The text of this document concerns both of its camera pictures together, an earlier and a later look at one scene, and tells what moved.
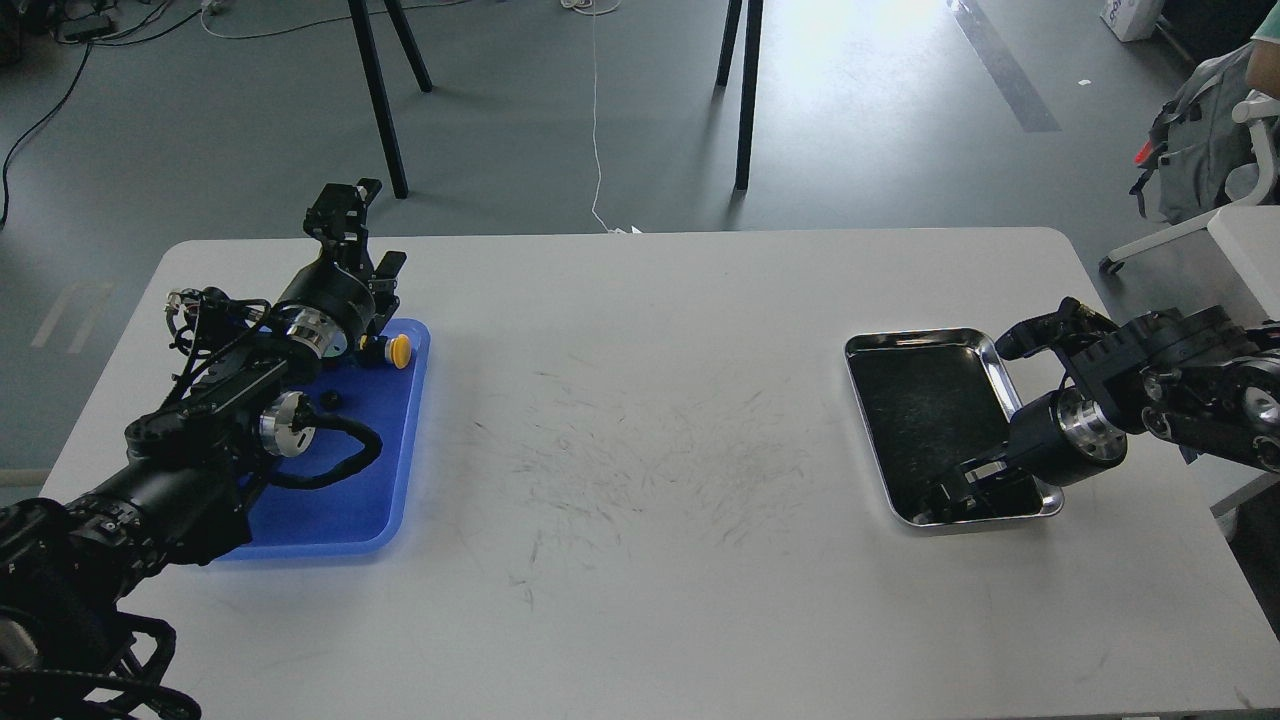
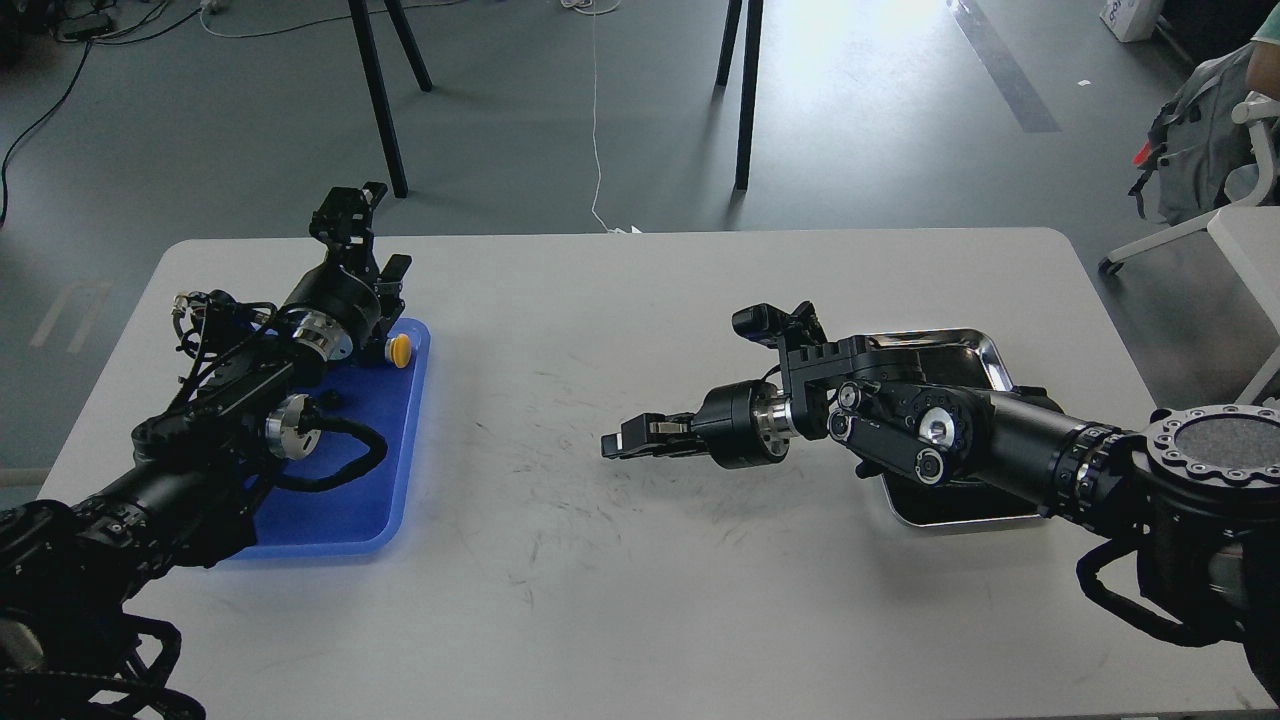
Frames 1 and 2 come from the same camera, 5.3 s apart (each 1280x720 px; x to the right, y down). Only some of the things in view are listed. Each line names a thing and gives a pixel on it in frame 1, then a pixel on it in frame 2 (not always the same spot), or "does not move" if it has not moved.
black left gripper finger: [339, 211] does not move
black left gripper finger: [385, 275] does not move
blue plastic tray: [366, 511] does not move
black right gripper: [1061, 436] to [742, 425]
